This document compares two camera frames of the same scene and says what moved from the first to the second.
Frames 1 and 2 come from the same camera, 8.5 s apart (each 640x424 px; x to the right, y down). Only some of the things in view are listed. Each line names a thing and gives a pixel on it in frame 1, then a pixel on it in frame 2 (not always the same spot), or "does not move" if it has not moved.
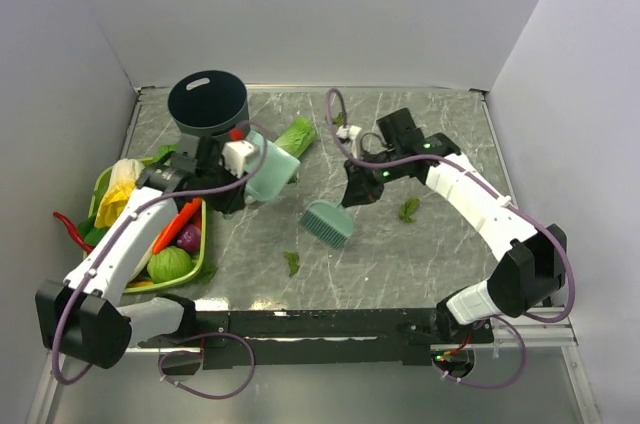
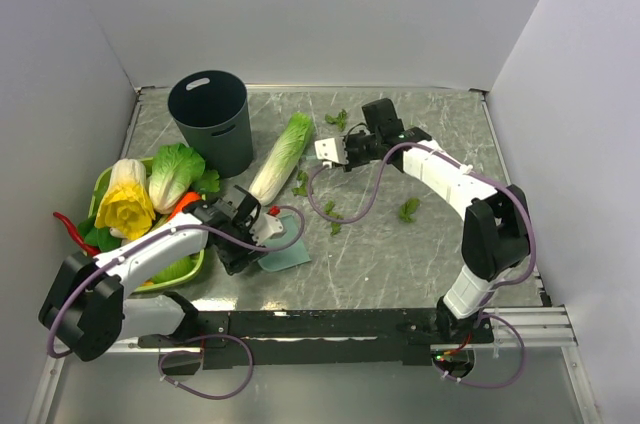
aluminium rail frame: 548,332 does not move
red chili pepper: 72,230 does not move
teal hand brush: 330,221 to 310,159
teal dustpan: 278,169 to 295,255
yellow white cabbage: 123,176 does not move
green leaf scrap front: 293,258 to 328,208
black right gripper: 360,190 to 351,164
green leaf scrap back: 338,119 does not move
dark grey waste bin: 209,103 does not move
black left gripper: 233,199 to 236,261
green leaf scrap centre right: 408,208 does not move
